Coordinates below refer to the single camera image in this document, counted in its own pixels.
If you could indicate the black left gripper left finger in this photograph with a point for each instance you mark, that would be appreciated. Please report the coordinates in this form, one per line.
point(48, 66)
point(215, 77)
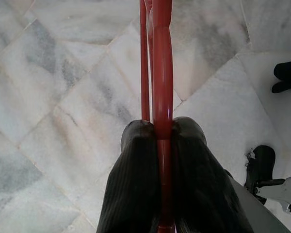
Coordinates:
point(131, 184)

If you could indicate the red plastic hanger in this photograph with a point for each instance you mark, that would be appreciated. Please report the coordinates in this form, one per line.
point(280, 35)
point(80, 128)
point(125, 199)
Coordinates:
point(162, 72)

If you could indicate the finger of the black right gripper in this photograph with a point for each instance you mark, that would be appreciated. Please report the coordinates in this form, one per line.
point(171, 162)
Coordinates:
point(288, 88)
point(289, 71)

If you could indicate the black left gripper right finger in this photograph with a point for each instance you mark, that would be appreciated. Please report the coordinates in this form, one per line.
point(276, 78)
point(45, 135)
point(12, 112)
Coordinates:
point(203, 189)

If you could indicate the black robot right foot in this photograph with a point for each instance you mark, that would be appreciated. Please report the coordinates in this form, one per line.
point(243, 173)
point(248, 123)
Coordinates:
point(264, 162)

